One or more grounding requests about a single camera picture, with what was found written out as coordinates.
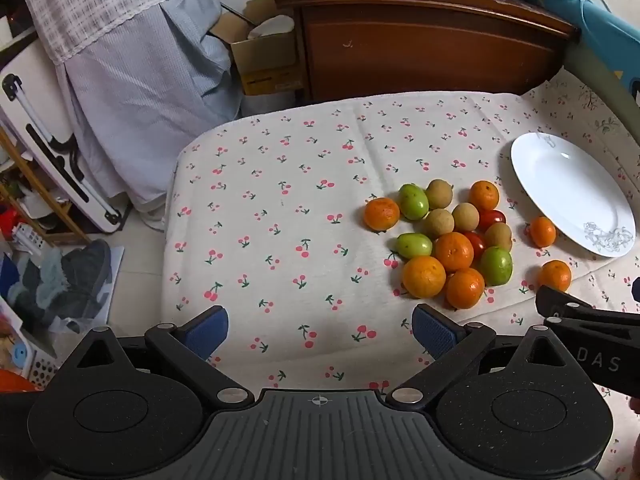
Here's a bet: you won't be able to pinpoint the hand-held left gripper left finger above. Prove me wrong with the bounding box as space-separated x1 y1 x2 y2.
50 305 256 409

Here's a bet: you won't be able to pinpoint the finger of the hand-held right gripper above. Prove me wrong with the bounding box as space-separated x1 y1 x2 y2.
544 308 640 342
535 285 594 317

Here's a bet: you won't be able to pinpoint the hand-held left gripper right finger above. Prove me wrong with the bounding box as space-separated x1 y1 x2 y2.
386 304 596 408

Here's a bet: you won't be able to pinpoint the orange mandarin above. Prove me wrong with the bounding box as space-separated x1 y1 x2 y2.
402 255 447 298
468 180 501 211
433 231 475 273
538 260 572 293
530 216 557 248
446 268 486 310
363 197 401 232

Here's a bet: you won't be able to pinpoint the green jujube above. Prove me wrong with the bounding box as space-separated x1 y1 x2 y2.
397 233 433 259
398 183 430 221
478 246 514 287

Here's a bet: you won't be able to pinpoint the red cherry tomato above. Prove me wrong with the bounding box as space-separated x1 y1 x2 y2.
477 208 507 231
462 231 487 260

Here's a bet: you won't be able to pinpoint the white oval plate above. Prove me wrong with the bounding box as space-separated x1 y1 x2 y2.
510 132 637 259

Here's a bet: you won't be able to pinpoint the cherry print bed sheet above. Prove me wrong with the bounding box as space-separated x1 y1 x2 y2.
160 91 640 480

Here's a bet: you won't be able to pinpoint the white plastic basket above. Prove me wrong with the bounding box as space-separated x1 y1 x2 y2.
10 342 60 391

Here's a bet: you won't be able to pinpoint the orange plastic object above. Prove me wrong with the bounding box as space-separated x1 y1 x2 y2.
0 370 45 394

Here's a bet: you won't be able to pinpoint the floral branch print sheet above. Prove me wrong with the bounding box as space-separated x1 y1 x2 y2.
520 67 640 196

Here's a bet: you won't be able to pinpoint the blue grey striped cloth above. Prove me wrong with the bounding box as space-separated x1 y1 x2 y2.
55 0 246 211

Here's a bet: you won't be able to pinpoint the wooden rack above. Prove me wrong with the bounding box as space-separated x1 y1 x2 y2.
0 125 76 246

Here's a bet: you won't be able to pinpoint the brown cardboard box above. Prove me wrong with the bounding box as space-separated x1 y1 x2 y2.
209 0 306 97

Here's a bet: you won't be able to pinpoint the brown wooden nightstand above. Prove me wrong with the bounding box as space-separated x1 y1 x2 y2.
273 0 581 106

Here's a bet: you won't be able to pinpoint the white suitcase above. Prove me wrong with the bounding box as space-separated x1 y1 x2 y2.
0 35 133 233

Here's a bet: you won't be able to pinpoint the checked cloth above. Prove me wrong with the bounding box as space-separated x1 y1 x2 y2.
17 0 213 66

